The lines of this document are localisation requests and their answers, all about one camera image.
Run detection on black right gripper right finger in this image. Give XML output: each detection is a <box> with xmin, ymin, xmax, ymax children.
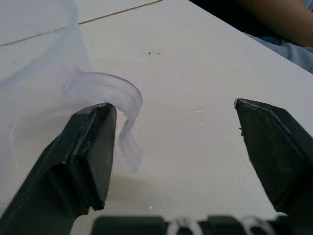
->
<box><xmin>234</xmin><ymin>98</ymin><xmax>313</xmax><ymax>218</ymax></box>

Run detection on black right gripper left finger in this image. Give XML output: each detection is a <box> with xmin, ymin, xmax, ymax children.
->
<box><xmin>0</xmin><ymin>102</ymin><xmax>117</xmax><ymax>235</ymax></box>

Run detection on clear plastic measuring cup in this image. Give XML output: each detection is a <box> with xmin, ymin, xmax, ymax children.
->
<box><xmin>0</xmin><ymin>0</ymin><xmax>144</xmax><ymax>213</ymax></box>

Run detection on person's light blue jeans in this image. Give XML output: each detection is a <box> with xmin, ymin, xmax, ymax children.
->
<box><xmin>253</xmin><ymin>35</ymin><xmax>313</xmax><ymax>74</ymax></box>

